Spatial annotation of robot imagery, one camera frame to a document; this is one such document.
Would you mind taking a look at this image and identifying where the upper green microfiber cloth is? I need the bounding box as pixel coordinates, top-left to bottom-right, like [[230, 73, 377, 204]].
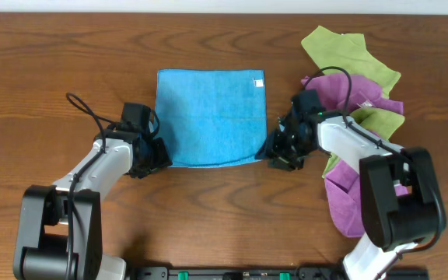
[[301, 26, 401, 99]]

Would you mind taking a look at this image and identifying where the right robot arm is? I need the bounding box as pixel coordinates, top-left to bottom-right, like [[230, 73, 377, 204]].
[[255, 90, 446, 279]]

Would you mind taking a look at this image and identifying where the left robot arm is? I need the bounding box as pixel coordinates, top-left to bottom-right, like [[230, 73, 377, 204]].
[[13, 103, 171, 280]]

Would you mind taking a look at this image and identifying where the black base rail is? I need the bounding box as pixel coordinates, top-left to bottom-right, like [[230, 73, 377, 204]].
[[130, 265, 430, 280]]

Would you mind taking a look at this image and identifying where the upper purple microfiber cloth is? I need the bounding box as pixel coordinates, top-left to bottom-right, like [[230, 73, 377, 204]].
[[305, 72, 404, 115]]

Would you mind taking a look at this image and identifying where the lower green microfiber cloth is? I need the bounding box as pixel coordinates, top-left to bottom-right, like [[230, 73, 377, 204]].
[[321, 107, 406, 179]]

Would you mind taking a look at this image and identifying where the blue microfiber cloth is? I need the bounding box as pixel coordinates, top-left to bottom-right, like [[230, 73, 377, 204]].
[[156, 69, 268, 168]]

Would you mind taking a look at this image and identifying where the purple microfiber cloth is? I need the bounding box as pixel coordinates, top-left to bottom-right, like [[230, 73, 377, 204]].
[[305, 72, 404, 115], [324, 129, 411, 239]]

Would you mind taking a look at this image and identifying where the green microfiber cloth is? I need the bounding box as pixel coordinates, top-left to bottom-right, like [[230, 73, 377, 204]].
[[301, 26, 401, 99], [321, 107, 406, 179]]

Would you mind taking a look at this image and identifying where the lower purple microfiber cloth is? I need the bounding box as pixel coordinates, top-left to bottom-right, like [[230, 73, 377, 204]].
[[324, 129, 411, 239]]

